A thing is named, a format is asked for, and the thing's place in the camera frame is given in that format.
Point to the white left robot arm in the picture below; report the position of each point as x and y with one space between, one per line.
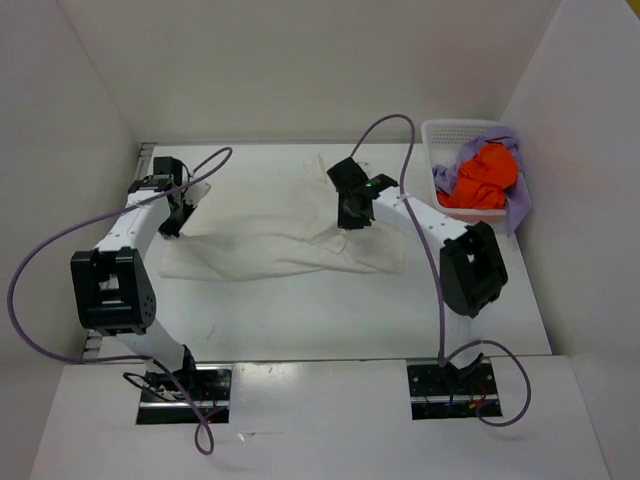
114 295

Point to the orange t shirt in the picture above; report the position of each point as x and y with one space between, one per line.
479 183

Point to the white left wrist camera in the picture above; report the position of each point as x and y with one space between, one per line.
194 194

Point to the white t shirt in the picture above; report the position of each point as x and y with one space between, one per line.
244 230

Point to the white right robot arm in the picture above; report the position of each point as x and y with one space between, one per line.
465 260

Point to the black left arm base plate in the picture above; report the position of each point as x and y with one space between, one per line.
162 403

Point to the lavender t shirt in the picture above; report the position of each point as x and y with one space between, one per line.
518 202

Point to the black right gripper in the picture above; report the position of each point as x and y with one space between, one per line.
346 222

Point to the white plastic laundry basket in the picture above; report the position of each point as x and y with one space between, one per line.
442 140

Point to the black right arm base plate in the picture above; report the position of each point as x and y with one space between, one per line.
449 393

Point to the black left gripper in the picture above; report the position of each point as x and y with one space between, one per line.
172 229

